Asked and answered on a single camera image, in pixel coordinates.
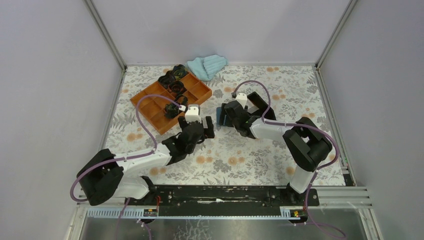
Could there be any black rolled band centre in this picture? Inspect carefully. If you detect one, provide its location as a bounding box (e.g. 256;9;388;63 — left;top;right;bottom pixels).
168;81;186;95

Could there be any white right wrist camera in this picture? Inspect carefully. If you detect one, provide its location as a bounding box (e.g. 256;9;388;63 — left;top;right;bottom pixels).
235;92;248;109

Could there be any black tangled band pile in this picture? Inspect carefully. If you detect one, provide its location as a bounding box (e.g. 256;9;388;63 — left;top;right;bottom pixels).
164;94;188;119

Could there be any orange compartment tray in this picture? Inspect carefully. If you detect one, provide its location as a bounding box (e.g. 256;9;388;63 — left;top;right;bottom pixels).
130;72;212;135

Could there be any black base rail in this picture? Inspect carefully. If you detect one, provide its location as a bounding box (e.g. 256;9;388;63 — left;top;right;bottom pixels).
129;185;320;217

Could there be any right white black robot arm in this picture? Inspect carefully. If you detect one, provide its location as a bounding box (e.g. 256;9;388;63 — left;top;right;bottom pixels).
216;100;333;206

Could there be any black rolled band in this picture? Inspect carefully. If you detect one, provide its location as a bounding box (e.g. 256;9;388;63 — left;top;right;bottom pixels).
172;64;188;81
157;70;176;89
168;81;186;95

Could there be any black rolled band top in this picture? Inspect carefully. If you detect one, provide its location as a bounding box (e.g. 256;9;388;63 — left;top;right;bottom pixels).
172;64;188;81

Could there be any light blue folded cloth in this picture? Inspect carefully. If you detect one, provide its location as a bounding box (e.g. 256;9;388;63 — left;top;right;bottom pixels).
186;54;229;82

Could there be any blue leather card holder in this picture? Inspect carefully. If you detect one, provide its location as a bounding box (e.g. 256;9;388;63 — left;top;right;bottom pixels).
216;107;234;128

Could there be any black rolled band left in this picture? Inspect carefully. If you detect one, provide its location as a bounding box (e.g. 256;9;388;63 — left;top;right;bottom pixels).
157;70;176;89

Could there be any black card box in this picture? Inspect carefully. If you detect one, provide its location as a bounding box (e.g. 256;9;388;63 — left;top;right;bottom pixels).
245;91;276;121

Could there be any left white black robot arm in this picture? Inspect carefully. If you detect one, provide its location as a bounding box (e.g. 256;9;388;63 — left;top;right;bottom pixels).
70;116;215;206

